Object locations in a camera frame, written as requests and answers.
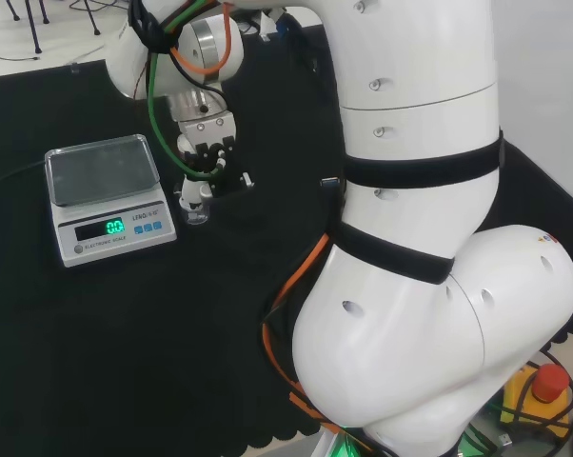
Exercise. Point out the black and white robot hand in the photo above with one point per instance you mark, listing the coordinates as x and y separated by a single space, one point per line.
210 138

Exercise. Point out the small clear glass beaker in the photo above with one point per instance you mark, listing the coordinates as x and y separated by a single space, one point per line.
197 218

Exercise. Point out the white electronic balance steel pan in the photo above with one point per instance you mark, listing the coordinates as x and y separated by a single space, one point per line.
101 171

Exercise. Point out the black bench cloth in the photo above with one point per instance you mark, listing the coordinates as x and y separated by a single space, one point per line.
124 333

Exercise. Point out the yellow stop button box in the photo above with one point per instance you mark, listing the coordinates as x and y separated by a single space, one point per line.
550 381

